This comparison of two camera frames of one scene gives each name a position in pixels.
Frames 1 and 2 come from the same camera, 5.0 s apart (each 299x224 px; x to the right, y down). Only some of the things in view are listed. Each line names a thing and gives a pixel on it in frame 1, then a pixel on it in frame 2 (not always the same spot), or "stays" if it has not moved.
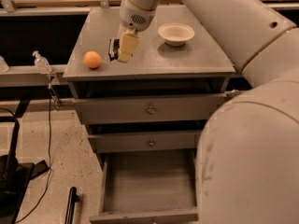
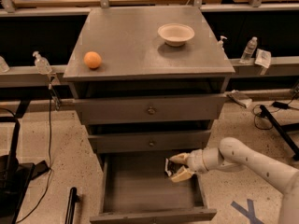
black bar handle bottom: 72,200 stays
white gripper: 135,17 to 195,161
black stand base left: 15,175 stays
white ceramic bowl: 176,34 stays
